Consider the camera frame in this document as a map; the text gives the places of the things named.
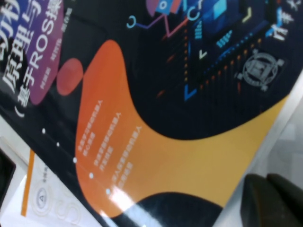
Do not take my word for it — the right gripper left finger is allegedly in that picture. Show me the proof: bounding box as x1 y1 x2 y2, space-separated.
240 174 273 227

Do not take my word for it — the white orange ROS2 book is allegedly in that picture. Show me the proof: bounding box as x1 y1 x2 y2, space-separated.
20 141 82 227

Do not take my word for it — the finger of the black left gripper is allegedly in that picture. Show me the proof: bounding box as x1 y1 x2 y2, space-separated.
0 151 17 198

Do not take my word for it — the dark mobile robot book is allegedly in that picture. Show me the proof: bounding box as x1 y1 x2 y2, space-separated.
0 0 303 227

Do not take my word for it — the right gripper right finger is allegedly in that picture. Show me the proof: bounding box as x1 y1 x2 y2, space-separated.
267 174 303 227

